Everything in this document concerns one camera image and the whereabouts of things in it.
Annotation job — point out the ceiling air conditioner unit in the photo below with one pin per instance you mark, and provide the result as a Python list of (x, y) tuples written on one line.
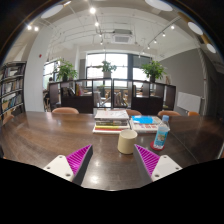
[(121, 36)]

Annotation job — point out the left potted plant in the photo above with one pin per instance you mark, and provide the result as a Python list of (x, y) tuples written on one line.
[(65, 71)]

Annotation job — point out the clear water bottle blue cap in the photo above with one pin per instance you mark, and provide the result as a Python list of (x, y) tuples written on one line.
[(162, 132)]

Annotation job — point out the orange chair back right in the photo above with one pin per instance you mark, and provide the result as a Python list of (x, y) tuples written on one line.
[(168, 112)]

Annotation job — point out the orange chair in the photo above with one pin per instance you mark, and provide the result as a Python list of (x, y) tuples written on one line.
[(6, 119), (168, 112), (193, 113), (132, 112), (66, 110)]

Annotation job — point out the middle potted plant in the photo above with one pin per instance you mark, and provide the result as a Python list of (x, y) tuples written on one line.
[(107, 69)]

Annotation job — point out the right potted plant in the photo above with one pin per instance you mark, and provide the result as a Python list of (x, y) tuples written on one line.
[(153, 70)]

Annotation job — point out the potted plant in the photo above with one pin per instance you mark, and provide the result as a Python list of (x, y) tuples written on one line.
[(65, 71), (107, 69), (153, 70)]

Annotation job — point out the orange chair far right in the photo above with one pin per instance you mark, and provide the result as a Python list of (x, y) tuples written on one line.
[(193, 113)]

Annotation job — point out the orange chair back left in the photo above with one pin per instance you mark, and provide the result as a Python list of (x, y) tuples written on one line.
[(66, 110)]

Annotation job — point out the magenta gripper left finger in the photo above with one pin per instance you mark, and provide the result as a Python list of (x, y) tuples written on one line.
[(72, 167)]

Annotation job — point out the magazine with blue cover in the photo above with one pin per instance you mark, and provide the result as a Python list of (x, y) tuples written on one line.
[(144, 123)]

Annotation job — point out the red round coaster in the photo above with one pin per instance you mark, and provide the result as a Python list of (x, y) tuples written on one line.
[(154, 148)]

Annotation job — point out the white radiator panel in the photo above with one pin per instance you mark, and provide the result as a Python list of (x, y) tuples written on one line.
[(188, 102)]

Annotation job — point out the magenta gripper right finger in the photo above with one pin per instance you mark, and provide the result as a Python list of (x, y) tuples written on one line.
[(153, 167)]

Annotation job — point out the dark low shelf divider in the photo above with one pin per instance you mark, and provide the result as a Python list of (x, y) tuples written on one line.
[(86, 95)]

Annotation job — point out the stack of books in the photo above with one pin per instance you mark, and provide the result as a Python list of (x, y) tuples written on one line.
[(111, 121)]

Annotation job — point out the orange chair back middle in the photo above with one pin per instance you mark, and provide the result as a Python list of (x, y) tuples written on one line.
[(132, 112)]

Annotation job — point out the tall bookshelf at left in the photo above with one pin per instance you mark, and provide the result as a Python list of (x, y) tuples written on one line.
[(12, 76)]

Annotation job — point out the cream ceramic cup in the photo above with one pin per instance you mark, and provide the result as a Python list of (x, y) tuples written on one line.
[(126, 141)]

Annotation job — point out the orange chair far left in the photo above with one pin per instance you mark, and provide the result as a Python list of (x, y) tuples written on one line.
[(6, 119)]

